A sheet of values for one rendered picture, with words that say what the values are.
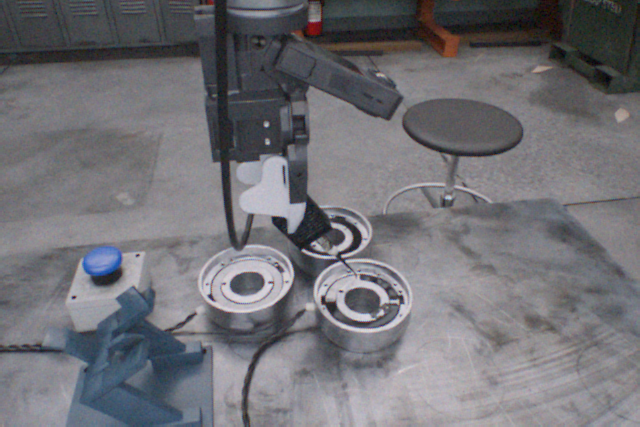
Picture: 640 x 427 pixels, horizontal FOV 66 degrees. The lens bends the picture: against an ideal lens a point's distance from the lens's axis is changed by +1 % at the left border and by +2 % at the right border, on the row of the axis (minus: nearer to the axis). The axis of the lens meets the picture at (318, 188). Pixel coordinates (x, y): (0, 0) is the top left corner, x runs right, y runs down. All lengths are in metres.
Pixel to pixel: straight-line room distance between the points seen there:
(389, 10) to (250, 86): 4.08
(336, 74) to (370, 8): 4.02
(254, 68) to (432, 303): 0.34
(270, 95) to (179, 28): 3.38
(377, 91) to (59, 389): 0.41
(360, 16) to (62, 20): 2.26
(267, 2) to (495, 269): 0.44
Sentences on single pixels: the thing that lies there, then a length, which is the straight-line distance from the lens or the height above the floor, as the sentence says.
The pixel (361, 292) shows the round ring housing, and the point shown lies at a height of 0.82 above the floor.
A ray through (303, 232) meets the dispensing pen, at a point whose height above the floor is 0.91.
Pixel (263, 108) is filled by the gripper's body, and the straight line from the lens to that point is 0.39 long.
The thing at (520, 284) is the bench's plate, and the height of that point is 0.80.
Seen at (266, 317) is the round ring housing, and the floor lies 0.82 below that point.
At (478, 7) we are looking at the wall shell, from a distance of 4.76.
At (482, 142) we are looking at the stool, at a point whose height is 0.62.
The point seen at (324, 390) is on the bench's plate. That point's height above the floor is 0.80.
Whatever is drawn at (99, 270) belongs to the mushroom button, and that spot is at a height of 0.87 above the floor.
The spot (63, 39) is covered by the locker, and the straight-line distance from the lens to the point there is 3.96.
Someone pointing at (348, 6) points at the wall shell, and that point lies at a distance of 4.36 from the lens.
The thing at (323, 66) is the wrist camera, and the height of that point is 1.09.
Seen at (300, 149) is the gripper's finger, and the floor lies 1.03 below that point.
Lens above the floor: 1.23
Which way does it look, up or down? 34 degrees down
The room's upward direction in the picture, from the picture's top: straight up
